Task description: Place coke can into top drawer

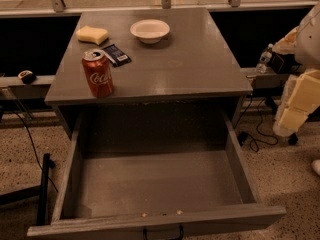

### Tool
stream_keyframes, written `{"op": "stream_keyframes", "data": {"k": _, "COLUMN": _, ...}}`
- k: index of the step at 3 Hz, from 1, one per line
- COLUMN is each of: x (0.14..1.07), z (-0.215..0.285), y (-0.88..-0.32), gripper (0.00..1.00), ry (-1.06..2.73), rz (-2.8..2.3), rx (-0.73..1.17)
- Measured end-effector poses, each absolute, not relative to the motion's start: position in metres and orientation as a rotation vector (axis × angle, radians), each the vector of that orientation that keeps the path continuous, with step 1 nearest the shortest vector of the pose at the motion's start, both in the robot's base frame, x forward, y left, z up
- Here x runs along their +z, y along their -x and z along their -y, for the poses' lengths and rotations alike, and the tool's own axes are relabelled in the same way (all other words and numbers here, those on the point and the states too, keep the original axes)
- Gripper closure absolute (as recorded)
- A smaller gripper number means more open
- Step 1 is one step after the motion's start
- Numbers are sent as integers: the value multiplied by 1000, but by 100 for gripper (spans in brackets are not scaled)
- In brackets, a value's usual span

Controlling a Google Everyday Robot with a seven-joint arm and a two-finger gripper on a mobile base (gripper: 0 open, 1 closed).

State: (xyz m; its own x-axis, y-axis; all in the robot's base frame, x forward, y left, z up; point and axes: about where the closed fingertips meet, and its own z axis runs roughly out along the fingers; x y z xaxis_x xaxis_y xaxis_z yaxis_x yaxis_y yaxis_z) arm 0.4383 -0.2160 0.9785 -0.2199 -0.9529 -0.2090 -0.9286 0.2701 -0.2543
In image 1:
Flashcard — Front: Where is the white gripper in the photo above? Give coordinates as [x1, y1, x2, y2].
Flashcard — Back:
[273, 69, 320, 137]

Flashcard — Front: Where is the red coke can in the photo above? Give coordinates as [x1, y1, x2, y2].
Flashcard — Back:
[82, 49, 113, 98]

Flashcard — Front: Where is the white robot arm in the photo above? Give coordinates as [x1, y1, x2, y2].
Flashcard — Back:
[272, 3, 320, 137]

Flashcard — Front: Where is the open grey top drawer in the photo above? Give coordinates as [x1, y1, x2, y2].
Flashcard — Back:
[28, 104, 286, 240]

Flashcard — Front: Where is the black box on ledge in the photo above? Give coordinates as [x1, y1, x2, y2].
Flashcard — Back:
[269, 53, 296, 74]

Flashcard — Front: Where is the clear water bottle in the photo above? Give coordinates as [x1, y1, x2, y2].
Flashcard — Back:
[256, 44, 273, 73]

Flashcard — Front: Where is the grey cabinet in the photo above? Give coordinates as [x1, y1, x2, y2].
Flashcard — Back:
[44, 7, 254, 141]

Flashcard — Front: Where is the white paper bowl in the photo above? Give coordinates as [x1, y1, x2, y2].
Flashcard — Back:
[130, 19, 170, 44]

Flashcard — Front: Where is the dark blue snack packet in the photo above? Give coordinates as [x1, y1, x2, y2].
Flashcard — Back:
[103, 44, 131, 67]

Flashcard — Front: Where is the yellow sponge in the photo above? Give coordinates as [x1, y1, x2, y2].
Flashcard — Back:
[76, 26, 109, 45]

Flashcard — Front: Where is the black floor stand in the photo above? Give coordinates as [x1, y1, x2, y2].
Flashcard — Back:
[0, 153, 55, 226]

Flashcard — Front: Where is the black round tape measure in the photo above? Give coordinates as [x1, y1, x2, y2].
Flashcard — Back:
[18, 70, 36, 84]

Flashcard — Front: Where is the black drawer handle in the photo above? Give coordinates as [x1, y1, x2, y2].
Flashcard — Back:
[142, 225, 184, 240]

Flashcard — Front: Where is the black cable left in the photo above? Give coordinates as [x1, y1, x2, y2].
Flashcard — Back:
[0, 87, 59, 194]

